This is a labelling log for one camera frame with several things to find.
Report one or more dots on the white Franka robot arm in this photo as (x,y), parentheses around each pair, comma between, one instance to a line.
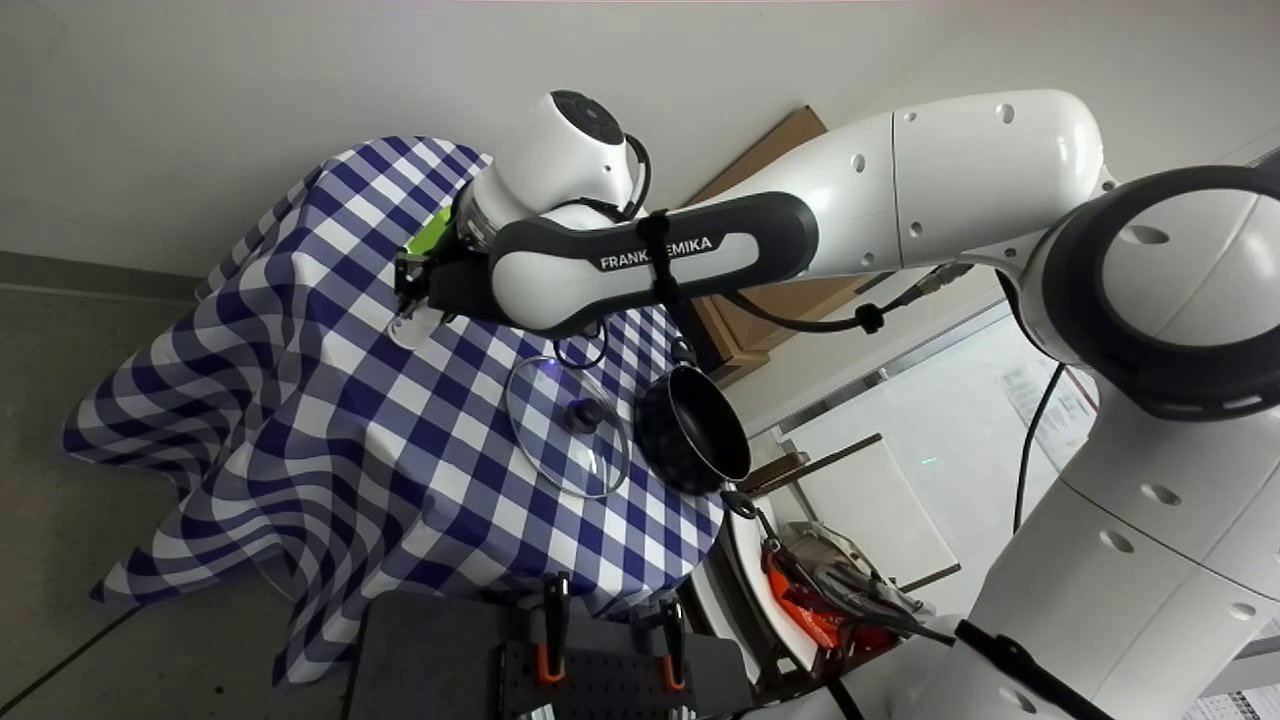
(963,173)

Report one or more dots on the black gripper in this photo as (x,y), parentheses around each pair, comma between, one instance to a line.
(457,281)

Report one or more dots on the blue white checkered tablecloth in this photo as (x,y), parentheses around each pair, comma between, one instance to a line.
(334,443)

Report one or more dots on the white round plate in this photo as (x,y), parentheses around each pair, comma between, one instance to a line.
(754,585)

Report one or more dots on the glass lid with black knob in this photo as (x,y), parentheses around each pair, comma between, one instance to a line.
(584,413)

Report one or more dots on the black pot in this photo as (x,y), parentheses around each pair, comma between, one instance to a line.
(675,447)

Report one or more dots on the orange object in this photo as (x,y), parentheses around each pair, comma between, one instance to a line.
(814,626)

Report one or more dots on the large cardboard box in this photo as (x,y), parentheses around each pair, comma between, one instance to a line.
(786,144)

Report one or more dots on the grey metallic object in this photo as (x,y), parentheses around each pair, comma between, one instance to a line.
(855,574)

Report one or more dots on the small green object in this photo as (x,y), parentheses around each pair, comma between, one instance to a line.
(428,239)

